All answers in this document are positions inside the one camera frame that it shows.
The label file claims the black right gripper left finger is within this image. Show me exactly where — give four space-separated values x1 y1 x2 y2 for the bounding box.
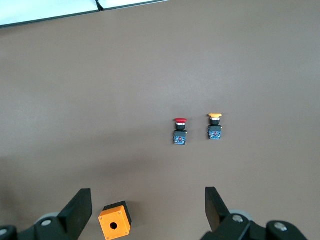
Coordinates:
0 188 94 240

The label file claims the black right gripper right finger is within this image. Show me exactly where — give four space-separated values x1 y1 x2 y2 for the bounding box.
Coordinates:
201 186 309 240

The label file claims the orange push button box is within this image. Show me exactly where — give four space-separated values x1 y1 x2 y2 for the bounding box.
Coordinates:
98 200 133 240

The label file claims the yellow cap push button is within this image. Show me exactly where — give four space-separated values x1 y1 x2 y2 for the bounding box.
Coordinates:
207 113 223 141

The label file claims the red cap push button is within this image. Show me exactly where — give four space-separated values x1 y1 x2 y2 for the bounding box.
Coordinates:
172 117 188 146

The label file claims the brown table mat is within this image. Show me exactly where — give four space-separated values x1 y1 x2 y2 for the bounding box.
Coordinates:
0 0 320 240

